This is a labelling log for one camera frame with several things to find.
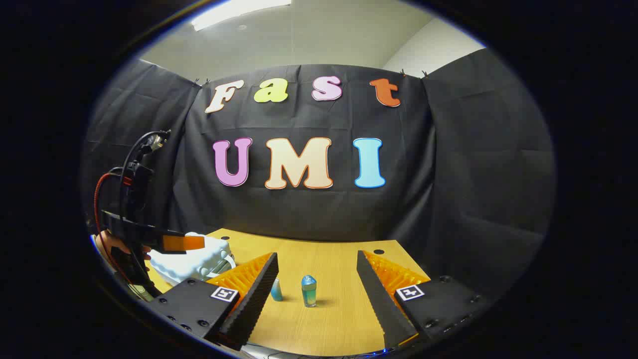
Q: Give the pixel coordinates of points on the green blue-capped skin care bottle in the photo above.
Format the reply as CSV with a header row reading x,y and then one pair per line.
x,y
309,291

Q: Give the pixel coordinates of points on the white suitcase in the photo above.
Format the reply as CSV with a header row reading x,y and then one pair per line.
x,y
194,262

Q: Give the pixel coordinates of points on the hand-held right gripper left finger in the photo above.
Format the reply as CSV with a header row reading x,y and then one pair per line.
x,y
254,304

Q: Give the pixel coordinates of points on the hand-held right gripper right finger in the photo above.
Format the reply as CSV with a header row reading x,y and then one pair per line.
x,y
379,299

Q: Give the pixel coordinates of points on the white blue skin care tube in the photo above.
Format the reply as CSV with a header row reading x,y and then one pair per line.
x,y
276,291

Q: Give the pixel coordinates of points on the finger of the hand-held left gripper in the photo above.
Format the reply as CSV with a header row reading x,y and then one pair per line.
x,y
179,243

